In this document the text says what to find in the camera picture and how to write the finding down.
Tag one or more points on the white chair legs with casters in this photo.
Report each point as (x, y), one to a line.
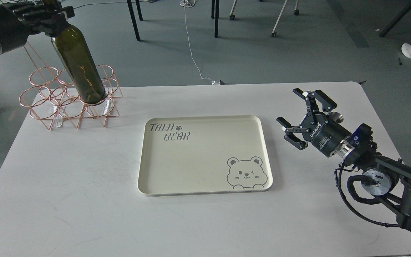
(273, 33)

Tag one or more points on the black table legs left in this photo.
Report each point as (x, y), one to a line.
(133, 16)

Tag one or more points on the black table legs right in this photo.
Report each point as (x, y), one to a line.
(395, 20)

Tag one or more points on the cream bear tray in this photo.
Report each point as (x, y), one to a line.
(211, 154)

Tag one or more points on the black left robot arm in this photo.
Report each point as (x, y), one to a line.
(34, 17)

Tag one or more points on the copper wire wine rack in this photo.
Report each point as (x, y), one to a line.
(53, 100)

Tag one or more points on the steel jigger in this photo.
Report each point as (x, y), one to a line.
(336, 117)

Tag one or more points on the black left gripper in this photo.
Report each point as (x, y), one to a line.
(15, 30)

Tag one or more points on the black table legs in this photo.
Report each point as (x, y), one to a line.
(133, 16)
(215, 5)
(395, 20)

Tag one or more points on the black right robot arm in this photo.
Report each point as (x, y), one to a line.
(383, 181)

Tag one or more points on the dark green wine bottle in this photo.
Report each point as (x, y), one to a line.
(73, 51)

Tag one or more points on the black table legs middle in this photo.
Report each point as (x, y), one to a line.
(215, 5)

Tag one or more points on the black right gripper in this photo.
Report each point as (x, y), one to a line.
(324, 133)

